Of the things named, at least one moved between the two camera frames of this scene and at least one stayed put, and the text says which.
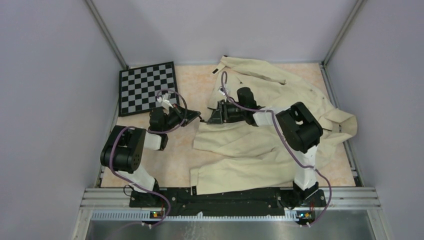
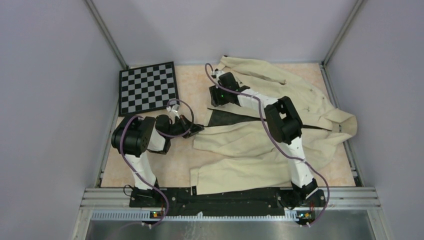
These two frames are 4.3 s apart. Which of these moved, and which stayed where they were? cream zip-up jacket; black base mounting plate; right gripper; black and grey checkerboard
Moved: right gripper
Stayed: black base mounting plate; cream zip-up jacket; black and grey checkerboard
